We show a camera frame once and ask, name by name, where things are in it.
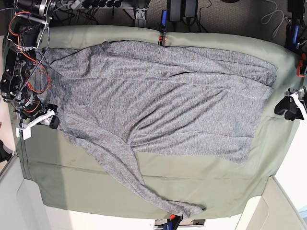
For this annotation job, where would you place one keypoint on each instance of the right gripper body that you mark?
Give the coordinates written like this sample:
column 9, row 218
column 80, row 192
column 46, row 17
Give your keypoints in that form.
column 43, row 117

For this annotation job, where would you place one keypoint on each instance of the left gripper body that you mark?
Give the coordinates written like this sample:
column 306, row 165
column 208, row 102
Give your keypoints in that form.
column 302, row 95

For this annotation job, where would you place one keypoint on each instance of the grey heathered long-sleeve shirt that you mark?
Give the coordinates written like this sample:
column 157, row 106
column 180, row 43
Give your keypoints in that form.
column 116, row 99

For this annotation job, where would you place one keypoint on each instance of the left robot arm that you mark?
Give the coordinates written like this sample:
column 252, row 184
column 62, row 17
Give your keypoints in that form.
column 294, row 104

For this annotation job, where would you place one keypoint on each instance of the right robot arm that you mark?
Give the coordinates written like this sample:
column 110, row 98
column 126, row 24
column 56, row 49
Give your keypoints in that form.
column 24, row 77

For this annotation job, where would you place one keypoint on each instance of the right orange-black clamp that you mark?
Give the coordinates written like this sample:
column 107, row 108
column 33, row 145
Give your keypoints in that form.
column 302, row 66

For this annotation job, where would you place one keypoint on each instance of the orange-black clamp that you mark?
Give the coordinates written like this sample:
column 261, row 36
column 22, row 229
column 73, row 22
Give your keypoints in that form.
column 173, row 222
column 302, row 66
column 163, row 33

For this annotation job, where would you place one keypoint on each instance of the green table cloth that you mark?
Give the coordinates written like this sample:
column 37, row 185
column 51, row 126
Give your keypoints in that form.
column 69, row 178

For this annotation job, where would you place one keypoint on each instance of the white power strip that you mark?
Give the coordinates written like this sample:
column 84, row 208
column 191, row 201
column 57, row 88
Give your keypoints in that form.
column 70, row 4

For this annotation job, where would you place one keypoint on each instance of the top centre orange-black clamp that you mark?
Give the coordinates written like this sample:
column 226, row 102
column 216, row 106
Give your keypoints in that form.
column 163, row 33

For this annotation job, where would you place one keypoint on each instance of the black power adapter right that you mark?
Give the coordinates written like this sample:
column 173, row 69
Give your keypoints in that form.
column 190, row 8

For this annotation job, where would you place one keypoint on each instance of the black power adapter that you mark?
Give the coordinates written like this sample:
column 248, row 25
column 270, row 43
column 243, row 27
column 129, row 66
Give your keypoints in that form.
column 190, row 8
column 174, row 10

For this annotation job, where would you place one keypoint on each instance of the black power adapter left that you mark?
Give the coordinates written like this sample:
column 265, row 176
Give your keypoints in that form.
column 174, row 10

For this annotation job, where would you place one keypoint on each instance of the bottom orange-black clamp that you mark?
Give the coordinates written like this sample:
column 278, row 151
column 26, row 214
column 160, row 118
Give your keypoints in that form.
column 173, row 222

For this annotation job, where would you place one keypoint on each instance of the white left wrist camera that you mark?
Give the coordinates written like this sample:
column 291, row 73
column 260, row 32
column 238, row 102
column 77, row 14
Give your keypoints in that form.
column 301, row 107

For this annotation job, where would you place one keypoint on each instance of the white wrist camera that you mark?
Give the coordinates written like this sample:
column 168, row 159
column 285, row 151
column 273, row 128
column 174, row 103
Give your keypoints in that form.
column 24, row 130
column 301, row 107

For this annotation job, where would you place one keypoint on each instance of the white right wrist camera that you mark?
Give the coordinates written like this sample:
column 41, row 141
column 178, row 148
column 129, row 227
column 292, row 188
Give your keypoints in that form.
column 24, row 130

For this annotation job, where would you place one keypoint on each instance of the grey metal table bracket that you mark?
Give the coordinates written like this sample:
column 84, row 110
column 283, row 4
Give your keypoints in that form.
column 140, row 17

